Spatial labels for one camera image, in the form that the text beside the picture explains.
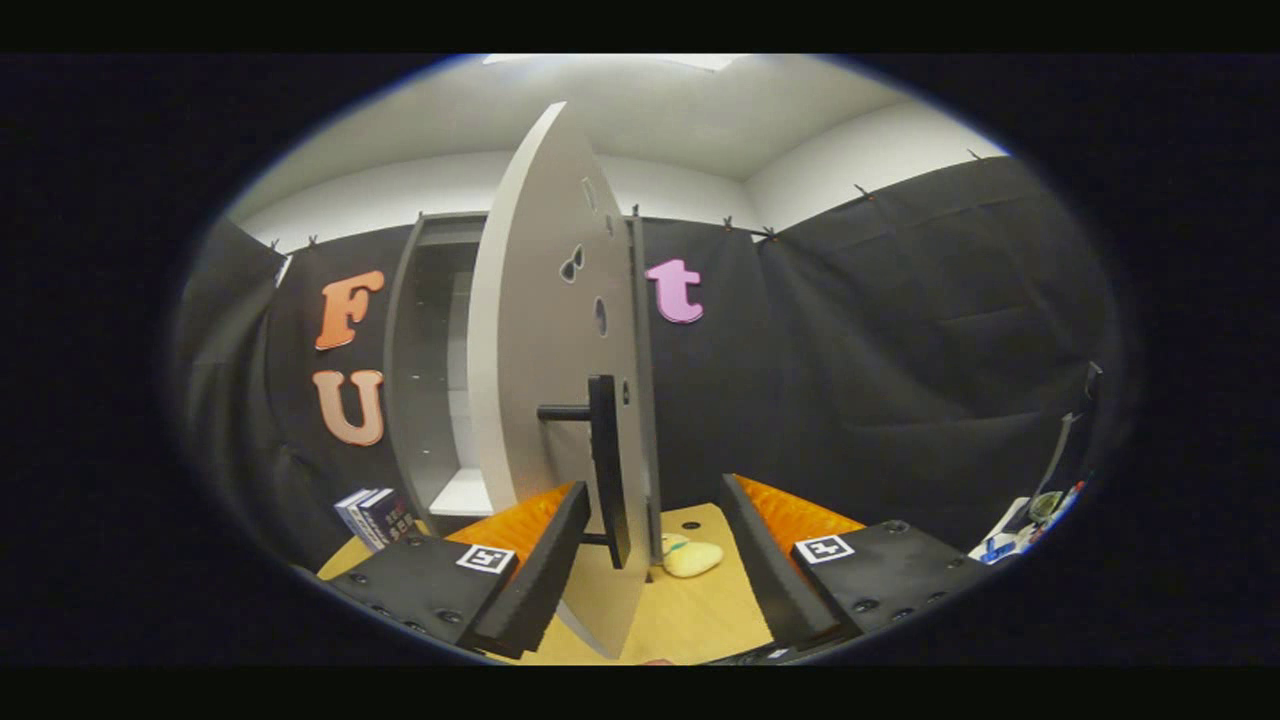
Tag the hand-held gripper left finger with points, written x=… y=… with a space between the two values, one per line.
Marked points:
x=545 y=570

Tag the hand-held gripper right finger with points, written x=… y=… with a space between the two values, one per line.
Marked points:
x=765 y=565

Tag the white cabinet door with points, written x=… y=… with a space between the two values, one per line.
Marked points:
x=540 y=300

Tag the yellow plush toy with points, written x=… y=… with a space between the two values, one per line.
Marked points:
x=695 y=560

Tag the dark blue book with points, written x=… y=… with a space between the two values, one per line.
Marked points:
x=390 y=515

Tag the light blue book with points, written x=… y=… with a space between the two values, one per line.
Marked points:
x=352 y=512

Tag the grey cabinet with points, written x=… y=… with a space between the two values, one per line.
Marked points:
x=405 y=400

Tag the black backdrop cloth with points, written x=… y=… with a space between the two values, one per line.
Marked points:
x=900 y=350

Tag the ceiling light panel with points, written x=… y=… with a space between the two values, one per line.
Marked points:
x=620 y=60

